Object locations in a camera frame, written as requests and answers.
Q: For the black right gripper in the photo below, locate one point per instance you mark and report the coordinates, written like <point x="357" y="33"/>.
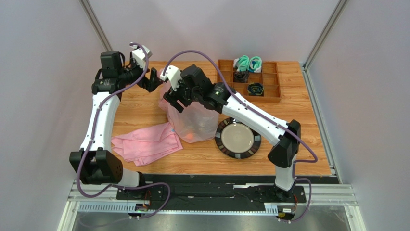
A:
<point x="177" y="94"/>

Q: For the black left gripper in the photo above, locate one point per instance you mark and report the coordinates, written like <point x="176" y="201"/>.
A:
<point x="150" y="85"/>

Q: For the pink plastic bag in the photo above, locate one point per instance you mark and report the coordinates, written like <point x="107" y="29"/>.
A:
<point x="194" y="119"/>

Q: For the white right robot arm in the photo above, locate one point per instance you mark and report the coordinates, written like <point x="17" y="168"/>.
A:
<point x="283" y="136"/>

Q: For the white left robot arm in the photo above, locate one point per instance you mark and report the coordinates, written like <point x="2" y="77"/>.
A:
<point x="95" y="163"/>

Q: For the pink folded cloth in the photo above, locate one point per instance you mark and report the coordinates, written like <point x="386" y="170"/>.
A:
<point x="146" y="145"/>

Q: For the black rimmed plate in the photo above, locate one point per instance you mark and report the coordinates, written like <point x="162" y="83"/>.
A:
<point x="236" y="140"/>

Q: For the black patterned rolled sock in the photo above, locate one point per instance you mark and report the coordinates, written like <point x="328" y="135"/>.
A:
<point x="240" y="76"/>

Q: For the teal white rolled sock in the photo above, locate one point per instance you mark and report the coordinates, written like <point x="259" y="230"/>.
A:
<point x="241" y="64"/>

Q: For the dark blue yellow rolled sock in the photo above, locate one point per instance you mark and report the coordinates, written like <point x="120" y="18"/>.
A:
<point x="255" y="89"/>

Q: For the wooden compartment tray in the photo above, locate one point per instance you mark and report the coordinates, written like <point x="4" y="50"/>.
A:
<point x="268" y="79"/>

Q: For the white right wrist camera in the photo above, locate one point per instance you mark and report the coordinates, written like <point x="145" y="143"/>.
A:
<point x="171" y="74"/>

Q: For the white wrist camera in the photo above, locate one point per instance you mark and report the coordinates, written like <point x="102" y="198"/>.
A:
<point x="139" y="56"/>
<point x="171" y="74"/>

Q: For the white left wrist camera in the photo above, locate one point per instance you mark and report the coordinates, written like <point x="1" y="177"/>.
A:
<point x="139" y="56"/>

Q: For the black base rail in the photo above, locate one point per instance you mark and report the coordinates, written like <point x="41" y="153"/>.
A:
<point x="212" y="192"/>

